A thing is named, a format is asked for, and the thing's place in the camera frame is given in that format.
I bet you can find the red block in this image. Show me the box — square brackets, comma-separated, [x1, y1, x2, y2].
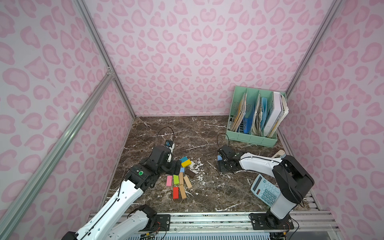
[173, 187, 180, 200]

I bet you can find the pink block lower left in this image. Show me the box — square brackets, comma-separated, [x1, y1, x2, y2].
[166, 176, 173, 187]

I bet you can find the aluminium mounting rail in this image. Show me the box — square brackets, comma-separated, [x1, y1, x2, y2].
[162, 211, 340, 234]

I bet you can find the blue mesh folder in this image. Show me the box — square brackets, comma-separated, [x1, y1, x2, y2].
[243, 104, 255, 134]

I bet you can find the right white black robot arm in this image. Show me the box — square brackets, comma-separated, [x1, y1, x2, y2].
[218, 145, 315, 221]

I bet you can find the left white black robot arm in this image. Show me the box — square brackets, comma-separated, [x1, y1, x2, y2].
[63, 140, 181, 240]

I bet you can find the beige blue stapler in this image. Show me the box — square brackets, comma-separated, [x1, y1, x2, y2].
[272, 150, 286, 158]

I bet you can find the dark brown block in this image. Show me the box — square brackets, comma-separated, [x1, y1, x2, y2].
[185, 169, 196, 178]

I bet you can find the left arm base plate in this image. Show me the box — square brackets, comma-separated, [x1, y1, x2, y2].
[144, 214, 171, 232]

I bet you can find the teal block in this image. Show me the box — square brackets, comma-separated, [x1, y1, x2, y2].
[180, 157, 188, 163]

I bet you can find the light blue calculator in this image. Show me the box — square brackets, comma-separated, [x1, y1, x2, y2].
[251, 174, 281, 207]

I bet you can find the wooden block tilted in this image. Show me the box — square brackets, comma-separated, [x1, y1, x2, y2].
[184, 176, 192, 189]

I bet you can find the green desktop file organizer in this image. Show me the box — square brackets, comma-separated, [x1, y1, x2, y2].
[227, 86, 288, 148]

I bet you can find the green block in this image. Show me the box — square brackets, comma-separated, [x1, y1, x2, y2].
[173, 175, 180, 186]

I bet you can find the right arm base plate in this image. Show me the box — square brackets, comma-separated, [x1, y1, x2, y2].
[249, 212, 295, 231]

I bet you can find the yellow block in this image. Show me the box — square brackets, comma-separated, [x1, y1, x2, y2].
[182, 160, 192, 168]

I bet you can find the wooden block bottom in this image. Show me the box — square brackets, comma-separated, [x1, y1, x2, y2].
[179, 185, 187, 200]

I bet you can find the wooden block upright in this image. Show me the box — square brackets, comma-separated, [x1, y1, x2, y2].
[179, 172, 184, 186]

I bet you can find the white binder folder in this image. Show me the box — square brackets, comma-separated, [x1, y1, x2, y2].
[264, 92, 283, 137]

